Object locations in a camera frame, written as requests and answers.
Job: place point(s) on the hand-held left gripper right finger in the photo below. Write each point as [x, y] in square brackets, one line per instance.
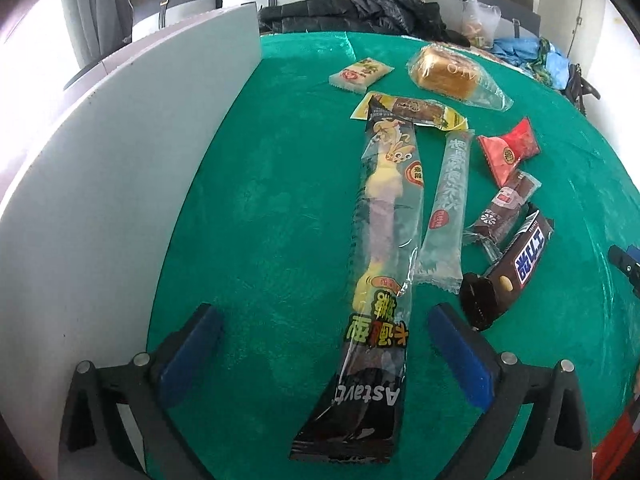
[460, 360]

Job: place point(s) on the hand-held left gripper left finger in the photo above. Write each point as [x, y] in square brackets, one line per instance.
[190, 355]

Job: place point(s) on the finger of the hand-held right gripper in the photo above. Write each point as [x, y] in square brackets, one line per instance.
[625, 257]

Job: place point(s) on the long black clear snack packet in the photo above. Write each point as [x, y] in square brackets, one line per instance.
[372, 400]

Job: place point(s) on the brown chocolate bar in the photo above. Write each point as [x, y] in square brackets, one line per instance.
[520, 260]

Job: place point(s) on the small brown candy packet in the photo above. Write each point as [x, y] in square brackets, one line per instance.
[505, 200]

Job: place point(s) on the long pale green snack packet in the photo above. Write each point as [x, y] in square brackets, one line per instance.
[445, 210]

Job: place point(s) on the red snack packet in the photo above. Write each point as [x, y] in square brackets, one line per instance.
[507, 152]

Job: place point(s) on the white cardboard box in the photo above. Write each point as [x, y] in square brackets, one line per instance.
[100, 185]

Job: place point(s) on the yellow brown snack packet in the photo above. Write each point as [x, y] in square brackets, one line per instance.
[425, 110]

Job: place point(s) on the bread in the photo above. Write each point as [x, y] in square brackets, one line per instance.
[442, 72]

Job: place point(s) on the small cream snack packet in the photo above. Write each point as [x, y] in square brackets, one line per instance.
[360, 74]

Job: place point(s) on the dark brown bag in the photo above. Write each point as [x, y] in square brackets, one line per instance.
[580, 90]

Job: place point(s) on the green patterned cloth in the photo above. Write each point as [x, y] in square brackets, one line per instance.
[542, 60]

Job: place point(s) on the blue cloth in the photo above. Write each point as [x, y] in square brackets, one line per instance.
[515, 50]

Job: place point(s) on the clear plastic bag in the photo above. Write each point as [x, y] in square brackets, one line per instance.
[480, 25]

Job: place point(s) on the black puffer jacket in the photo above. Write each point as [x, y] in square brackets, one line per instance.
[390, 7]

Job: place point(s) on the grey curtain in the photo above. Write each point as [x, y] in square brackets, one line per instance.
[90, 10]

